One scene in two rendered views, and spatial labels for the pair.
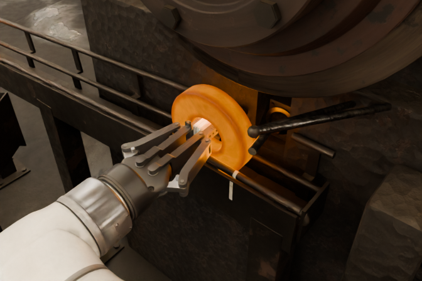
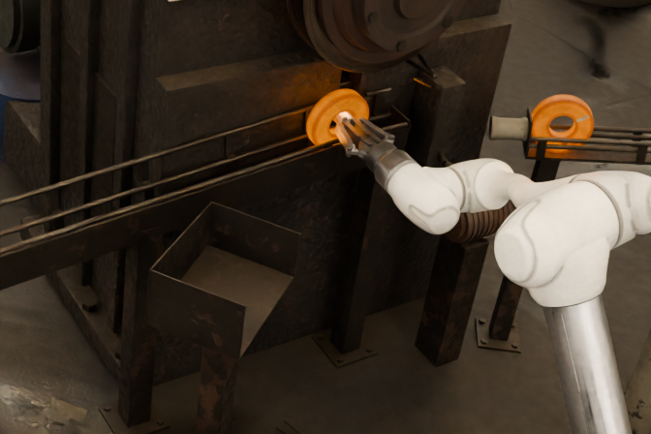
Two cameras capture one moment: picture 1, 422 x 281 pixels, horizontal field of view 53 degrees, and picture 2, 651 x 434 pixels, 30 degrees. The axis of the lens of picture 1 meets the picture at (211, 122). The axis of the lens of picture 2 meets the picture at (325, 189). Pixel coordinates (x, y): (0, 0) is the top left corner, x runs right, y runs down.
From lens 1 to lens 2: 2.54 m
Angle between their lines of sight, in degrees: 61
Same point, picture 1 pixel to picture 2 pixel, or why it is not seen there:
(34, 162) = not seen: outside the picture
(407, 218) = (456, 83)
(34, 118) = not seen: outside the picture
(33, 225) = (418, 171)
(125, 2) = (226, 78)
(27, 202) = not seen: outside the picture
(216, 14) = (423, 33)
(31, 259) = (439, 175)
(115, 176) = (389, 147)
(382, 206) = (447, 85)
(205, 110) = (346, 105)
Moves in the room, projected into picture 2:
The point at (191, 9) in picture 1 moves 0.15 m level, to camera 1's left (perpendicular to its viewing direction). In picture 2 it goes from (411, 37) to (392, 67)
